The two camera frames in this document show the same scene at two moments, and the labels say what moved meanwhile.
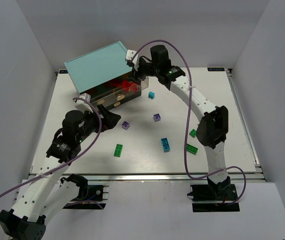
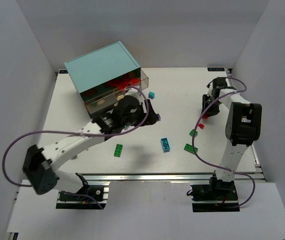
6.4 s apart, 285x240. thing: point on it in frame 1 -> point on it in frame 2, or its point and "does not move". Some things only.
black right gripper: (138, 73) -> (208, 106)
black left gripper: (101, 119) -> (150, 114)
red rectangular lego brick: (115, 83) does not move
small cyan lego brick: (151, 95) does not move
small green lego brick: (193, 133) does not move
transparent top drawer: (127, 87) does not move
